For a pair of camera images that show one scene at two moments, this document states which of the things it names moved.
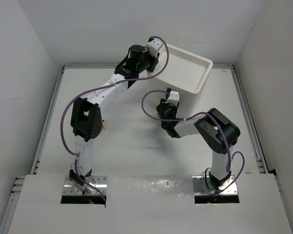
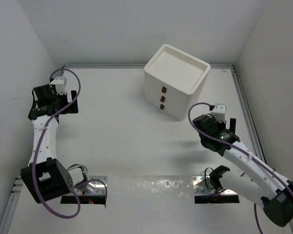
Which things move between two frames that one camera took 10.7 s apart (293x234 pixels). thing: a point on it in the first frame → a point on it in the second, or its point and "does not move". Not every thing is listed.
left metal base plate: [69, 186] does not move
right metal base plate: [200, 188] does not move
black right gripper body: [175, 108] → [219, 126]
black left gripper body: [148, 61] → [71, 109]
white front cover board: [151, 204] does not move
